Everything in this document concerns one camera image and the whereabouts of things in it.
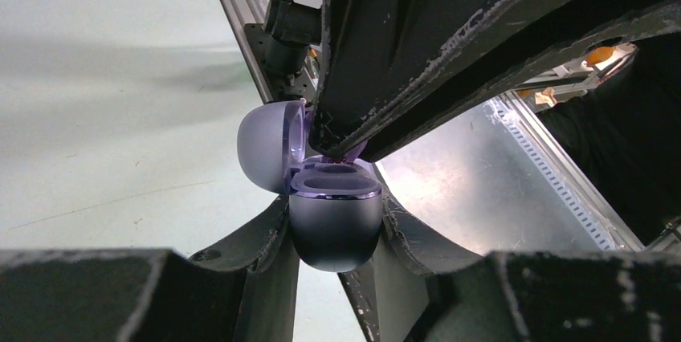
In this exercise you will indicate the grey slotted cable duct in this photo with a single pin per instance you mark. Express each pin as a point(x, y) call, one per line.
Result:
point(578, 210)

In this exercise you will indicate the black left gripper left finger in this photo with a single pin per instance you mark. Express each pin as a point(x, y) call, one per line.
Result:
point(242, 288)

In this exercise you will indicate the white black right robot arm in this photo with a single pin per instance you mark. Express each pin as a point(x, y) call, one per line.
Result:
point(295, 25)

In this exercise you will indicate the purple earbud charging case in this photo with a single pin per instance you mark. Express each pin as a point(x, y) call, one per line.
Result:
point(334, 208)

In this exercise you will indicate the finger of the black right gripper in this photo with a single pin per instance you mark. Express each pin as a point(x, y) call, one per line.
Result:
point(375, 53)
point(570, 30)

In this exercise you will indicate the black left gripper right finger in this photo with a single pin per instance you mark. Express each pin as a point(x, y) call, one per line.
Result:
point(421, 286)

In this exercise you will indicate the purple wireless earbud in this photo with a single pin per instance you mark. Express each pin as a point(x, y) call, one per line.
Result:
point(352, 154)

